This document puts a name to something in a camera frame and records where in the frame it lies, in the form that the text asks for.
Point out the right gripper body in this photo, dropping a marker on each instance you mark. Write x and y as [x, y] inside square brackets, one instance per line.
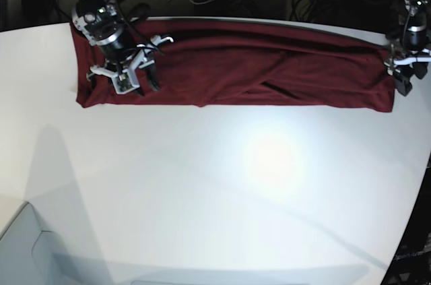
[123, 60]

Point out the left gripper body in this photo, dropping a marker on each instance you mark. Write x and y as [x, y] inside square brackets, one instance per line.
[398, 56]

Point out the dark red t-shirt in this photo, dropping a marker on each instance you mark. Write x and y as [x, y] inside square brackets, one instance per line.
[213, 62]

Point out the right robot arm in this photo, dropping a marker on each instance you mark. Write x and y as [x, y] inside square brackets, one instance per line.
[102, 18]

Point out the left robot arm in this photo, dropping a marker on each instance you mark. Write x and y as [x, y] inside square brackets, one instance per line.
[409, 44]

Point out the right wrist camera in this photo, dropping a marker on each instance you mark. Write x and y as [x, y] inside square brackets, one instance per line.
[125, 86]

